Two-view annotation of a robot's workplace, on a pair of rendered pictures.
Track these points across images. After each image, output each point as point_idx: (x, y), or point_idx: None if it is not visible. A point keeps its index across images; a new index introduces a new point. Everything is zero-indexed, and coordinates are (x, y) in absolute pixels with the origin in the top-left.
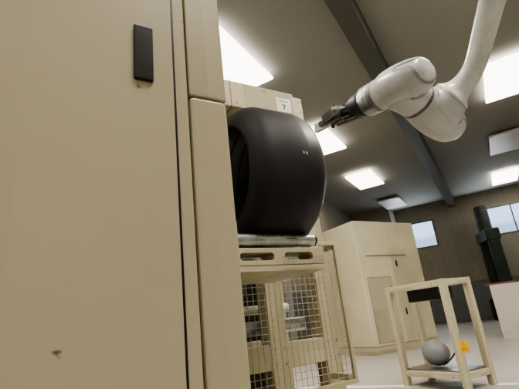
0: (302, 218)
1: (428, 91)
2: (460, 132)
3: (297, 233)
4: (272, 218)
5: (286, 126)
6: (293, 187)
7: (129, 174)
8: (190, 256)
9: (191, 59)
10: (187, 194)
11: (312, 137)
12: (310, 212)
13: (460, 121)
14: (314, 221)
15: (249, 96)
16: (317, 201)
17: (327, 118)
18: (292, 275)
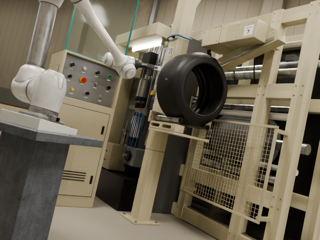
0: (170, 109)
1: (113, 63)
2: (123, 75)
3: (176, 116)
4: (162, 109)
5: (167, 66)
6: (161, 95)
7: None
8: None
9: None
10: None
11: (173, 70)
12: (171, 106)
13: (120, 72)
14: (177, 111)
15: (229, 32)
16: (171, 101)
17: (144, 68)
18: (182, 136)
